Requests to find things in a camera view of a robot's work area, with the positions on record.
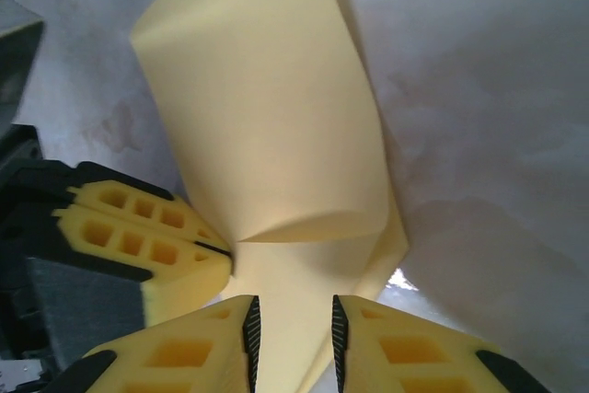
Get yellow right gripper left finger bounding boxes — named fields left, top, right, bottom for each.
left=80, top=294, right=261, bottom=393

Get yellow cloth square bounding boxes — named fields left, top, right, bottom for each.
left=130, top=0, right=410, bottom=393

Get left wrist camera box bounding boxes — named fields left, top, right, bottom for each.
left=0, top=0, right=46, bottom=127

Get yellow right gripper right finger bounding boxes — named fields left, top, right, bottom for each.
left=331, top=294, right=553, bottom=393

